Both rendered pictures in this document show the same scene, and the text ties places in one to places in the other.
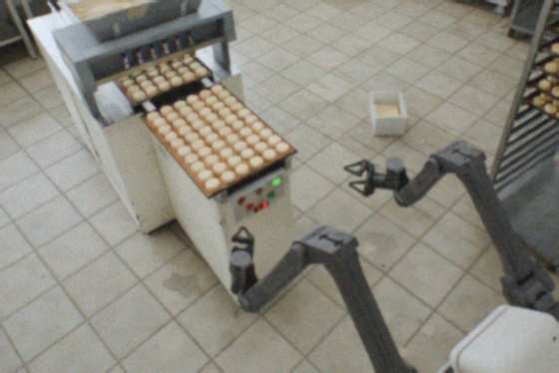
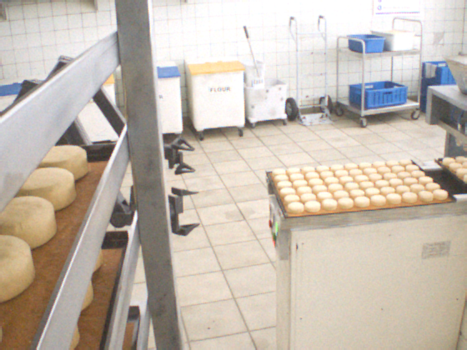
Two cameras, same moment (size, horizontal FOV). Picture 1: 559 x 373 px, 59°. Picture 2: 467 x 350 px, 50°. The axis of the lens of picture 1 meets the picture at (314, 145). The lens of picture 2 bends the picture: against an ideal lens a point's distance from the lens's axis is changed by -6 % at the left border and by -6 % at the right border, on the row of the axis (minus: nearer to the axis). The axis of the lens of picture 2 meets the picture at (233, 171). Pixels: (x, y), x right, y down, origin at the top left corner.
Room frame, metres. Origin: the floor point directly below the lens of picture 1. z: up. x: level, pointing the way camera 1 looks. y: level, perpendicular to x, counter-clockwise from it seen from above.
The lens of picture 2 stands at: (2.10, -1.28, 1.65)
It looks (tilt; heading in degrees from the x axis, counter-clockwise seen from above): 21 degrees down; 123
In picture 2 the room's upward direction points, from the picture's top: 3 degrees counter-clockwise
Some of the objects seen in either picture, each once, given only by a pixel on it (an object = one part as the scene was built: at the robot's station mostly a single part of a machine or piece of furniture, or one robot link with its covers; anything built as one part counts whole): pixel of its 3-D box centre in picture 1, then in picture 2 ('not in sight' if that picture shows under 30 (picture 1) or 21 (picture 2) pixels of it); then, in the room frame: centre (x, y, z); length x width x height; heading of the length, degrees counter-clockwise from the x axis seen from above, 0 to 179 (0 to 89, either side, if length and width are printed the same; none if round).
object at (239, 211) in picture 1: (258, 195); (278, 227); (1.30, 0.23, 0.77); 0.24 x 0.04 x 0.14; 127
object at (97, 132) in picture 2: not in sight; (90, 110); (-1.90, 2.29, 0.38); 0.64 x 0.54 x 0.77; 136
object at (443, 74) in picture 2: not in sight; (451, 72); (1.11, 5.09, 0.50); 0.60 x 0.40 x 0.20; 48
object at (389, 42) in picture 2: not in sight; (392, 39); (0.50, 4.60, 0.90); 0.44 x 0.36 x 0.20; 144
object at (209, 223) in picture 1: (223, 196); (368, 291); (1.59, 0.45, 0.45); 0.70 x 0.34 x 0.90; 37
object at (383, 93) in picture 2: not in sight; (378, 93); (0.39, 4.46, 0.29); 0.56 x 0.38 x 0.20; 54
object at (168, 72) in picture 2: not in sight; (153, 103); (-1.44, 2.75, 0.38); 0.64 x 0.54 x 0.77; 135
